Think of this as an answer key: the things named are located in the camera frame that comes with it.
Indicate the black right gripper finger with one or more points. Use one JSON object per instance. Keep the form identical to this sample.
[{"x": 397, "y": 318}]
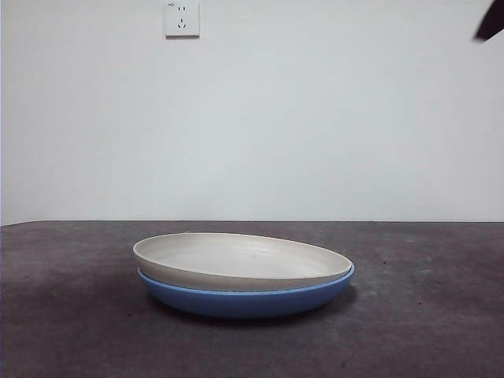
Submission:
[{"x": 492, "y": 23}]

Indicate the white round plate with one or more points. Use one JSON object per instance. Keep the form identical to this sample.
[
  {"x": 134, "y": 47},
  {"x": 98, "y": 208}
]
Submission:
[{"x": 236, "y": 260}]

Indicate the blue round plate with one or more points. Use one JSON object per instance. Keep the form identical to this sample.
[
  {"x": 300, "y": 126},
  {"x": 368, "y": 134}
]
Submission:
[{"x": 244, "y": 305}]

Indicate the white wall socket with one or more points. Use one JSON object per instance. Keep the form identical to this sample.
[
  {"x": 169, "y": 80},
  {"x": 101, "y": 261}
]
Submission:
[{"x": 182, "y": 19}]

